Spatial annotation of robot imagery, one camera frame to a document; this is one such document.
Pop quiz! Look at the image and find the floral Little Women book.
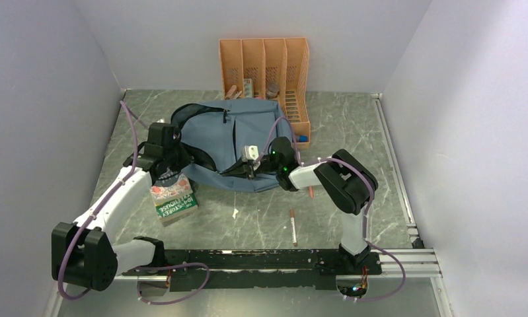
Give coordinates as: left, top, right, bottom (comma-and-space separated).
151, 173, 193, 205

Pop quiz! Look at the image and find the blue student backpack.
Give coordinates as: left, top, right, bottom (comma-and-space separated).
170, 98, 292, 192

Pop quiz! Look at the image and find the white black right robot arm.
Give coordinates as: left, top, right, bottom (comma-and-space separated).
221, 137, 378, 273

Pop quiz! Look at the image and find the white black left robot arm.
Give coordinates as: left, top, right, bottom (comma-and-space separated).
52, 122, 190, 291

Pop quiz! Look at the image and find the green Treehouse book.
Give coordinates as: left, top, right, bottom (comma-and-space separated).
155, 194, 198, 227

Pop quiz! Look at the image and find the brown white marker pen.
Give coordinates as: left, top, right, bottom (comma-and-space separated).
289, 208, 298, 246

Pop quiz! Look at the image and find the brown round tape roll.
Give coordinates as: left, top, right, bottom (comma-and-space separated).
266, 82, 280, 99

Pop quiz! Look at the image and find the white green card box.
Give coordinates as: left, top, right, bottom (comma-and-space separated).
243, 78, 254, 98

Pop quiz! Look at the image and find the orange plastic file organizer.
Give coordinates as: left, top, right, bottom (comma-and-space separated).
219, 38, 311, 149

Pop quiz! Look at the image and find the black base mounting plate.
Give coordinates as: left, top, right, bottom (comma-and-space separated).
120, 249, 382, 292

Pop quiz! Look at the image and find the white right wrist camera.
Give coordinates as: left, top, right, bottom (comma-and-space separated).
241, 145, 260, 162

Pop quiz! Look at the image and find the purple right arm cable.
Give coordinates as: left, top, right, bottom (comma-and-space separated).
260, 116, 406, 302

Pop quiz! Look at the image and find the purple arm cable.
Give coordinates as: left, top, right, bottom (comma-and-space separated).
57, 100, 210, 306
260, 116, 406, 302

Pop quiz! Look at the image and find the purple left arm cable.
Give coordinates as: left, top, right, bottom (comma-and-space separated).
57, 100, 210, 306

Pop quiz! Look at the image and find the aluminium frame rail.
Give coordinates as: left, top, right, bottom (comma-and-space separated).
113, 249, 442, 283

